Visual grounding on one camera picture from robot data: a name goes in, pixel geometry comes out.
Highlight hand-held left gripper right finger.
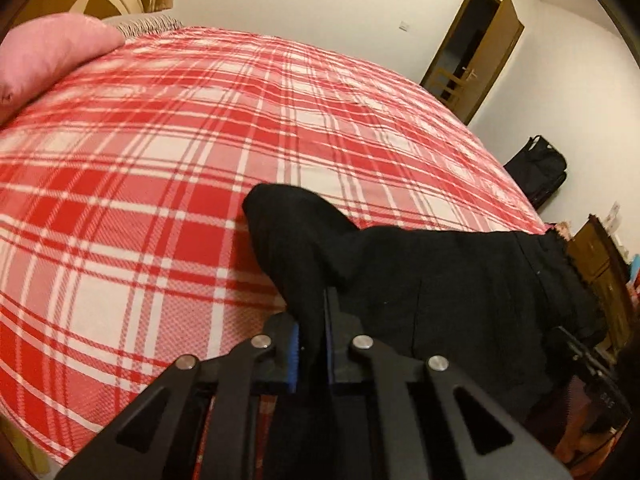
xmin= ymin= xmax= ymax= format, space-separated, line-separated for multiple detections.
xmin=322 ymin=287 xmax=573 ymax=480

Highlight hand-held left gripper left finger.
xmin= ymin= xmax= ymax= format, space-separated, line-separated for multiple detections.
xmin=57 ymin=312 xmax=302 ymax=480

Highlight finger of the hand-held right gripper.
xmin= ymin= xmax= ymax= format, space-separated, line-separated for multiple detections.
xmin=552 ymin=327 xmax=608 ymax=378

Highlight black pants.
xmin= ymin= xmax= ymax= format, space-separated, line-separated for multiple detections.
xmin=242 ymin=183 xmax=608 ymax=480

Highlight brown wooden cabinet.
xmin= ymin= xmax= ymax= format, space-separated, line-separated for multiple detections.
xmin=567 ymin=214 xmax=636 ymax=351

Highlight black bag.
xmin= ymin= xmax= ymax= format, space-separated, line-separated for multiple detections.
xmin=502 ymin=135 xmax=568 ymax=211

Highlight red plaid bed cover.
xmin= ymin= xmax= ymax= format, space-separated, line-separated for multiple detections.
xmin=0 ymin=25 xmax=608 ymax=480

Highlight brown wooden door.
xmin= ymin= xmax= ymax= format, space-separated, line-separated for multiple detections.
xmin=419 ymin=0 xmax=526 ymax=126

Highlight grey patterned pillow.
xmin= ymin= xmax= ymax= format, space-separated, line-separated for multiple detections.
xmin=102 ymin=11 xmax=185 ymax=41

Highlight pink folded quilt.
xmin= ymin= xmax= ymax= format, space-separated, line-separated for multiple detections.
xmin=0 ymin=14 xmax=126 ymax=126

